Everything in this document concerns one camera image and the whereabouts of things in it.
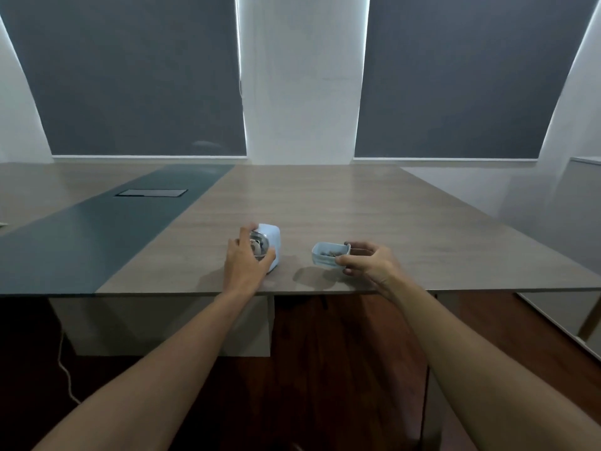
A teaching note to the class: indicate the person's left hand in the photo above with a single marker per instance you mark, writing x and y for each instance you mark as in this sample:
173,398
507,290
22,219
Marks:
242,270

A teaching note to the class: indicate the person's right hand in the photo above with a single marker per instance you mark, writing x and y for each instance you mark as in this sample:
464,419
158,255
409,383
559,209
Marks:
375,270

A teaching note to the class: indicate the person's right thumb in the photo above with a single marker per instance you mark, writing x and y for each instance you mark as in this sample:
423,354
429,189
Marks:
346,261

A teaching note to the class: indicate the person's left thumb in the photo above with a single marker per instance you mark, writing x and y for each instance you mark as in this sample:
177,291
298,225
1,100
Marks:
268,259

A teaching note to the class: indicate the light blue pencil sharpener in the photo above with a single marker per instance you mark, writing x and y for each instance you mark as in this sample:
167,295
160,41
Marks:
273,241

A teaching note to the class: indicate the small light blue tray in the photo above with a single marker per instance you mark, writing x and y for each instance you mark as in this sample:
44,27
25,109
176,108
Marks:
324,259

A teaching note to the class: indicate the person's left forearm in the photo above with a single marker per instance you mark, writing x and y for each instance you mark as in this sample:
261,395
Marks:
155,371

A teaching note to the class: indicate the person's right forearm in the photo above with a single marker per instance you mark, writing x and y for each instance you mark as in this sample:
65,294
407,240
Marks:
488,375

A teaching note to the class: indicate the pencil shavings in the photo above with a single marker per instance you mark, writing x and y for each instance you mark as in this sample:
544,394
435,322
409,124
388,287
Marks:
328,252

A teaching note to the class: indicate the grey roller blind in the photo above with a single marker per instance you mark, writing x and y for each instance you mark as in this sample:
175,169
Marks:
131,75
465,75

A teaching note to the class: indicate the white side cabinet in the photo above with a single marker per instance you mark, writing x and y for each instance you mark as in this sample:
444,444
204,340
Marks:
568,248

